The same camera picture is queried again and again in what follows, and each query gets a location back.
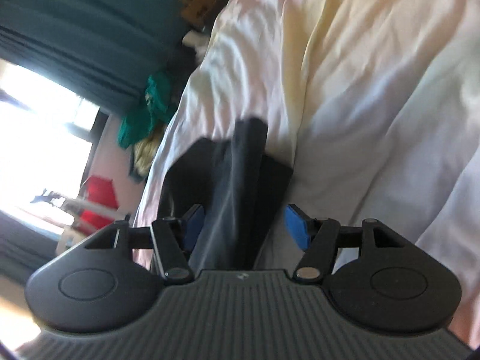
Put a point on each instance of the right teal curtain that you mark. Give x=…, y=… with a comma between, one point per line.
x=102, y=50

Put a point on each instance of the red garment on hanger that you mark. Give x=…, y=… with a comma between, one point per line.
x=101, y=191

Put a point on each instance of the brown paper bag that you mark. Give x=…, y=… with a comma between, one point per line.
x=195, y=12

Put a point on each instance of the white garment on chair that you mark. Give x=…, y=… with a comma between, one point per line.
x=197, y=41

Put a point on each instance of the yellow fuzzy garment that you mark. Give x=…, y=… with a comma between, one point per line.
x=144, y=153

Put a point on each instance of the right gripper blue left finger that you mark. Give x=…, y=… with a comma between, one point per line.
x=174, y=239

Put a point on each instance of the black fleece hoodie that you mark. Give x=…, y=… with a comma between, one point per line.
x=241, y=189

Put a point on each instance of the pastel tie-dye bed sheet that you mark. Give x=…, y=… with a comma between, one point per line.
x=375, y=105

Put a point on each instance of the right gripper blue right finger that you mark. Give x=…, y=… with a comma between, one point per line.
x=317, y=238

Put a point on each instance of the green sweatshirt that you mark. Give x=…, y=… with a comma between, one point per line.
x=154, y=108

